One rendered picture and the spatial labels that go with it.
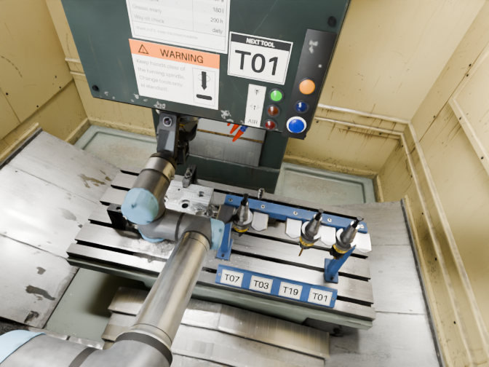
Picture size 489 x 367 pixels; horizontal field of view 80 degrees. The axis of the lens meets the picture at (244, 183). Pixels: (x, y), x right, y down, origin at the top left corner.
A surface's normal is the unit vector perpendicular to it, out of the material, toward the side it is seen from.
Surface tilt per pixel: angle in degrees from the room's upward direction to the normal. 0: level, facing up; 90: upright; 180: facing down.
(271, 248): 0
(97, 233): 0
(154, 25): 90
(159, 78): 90
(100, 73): 90
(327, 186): 0
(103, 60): 90
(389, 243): 24
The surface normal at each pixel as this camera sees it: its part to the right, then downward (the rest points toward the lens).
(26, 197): 0.49, -0.53
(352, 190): 0.10, -0.66
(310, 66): -0.18, 0.72
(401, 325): -0.31, -0.69
